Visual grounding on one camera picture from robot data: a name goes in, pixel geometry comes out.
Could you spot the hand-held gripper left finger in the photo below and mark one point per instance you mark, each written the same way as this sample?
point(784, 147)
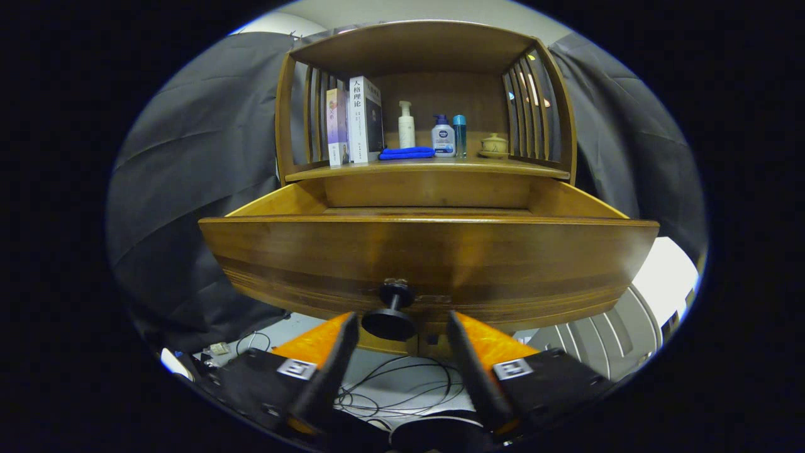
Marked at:
point(324, 377)

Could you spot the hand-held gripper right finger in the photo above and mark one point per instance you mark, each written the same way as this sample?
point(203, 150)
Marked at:
point(475, 377)

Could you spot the black drawer knob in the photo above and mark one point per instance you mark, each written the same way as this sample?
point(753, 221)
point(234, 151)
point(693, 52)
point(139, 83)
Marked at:
point(390, 324)

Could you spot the brown wooden drawer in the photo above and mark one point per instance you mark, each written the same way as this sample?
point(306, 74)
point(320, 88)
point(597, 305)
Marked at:
point(503, 251)

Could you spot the wooden countertop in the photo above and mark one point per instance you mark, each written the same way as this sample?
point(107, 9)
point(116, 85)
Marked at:
point(471, 165)

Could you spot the brown wooden cabinet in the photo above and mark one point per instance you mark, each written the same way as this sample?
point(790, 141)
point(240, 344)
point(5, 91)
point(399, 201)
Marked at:
point(409, 44)

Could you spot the grey ribbed panel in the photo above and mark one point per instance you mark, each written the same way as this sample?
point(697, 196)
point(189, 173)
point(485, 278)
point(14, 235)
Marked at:
point(597, 340)

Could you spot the white power adapter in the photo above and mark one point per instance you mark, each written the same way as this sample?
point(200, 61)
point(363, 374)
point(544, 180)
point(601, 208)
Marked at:
point(176, 365)

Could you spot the yellow lidded teacup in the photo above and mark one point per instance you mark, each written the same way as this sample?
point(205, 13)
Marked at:
point(494, 146)

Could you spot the blue folded cloth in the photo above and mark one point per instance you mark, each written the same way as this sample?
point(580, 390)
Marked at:
point(405, 153)

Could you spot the white bottle blue cap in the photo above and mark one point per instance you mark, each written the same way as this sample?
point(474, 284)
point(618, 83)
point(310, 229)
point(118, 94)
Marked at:
point(443, 139)

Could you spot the slim teal bottle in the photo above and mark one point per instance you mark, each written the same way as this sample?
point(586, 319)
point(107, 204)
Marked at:
point(460, 135)

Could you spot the thin purple book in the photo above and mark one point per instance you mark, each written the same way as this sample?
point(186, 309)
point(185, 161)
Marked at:
point(336, 126)

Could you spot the white pump bottle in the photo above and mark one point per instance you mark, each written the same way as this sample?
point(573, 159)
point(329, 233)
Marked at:
point(407, 132)

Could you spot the thick white book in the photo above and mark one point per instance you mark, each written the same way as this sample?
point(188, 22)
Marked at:
point(358, 119)

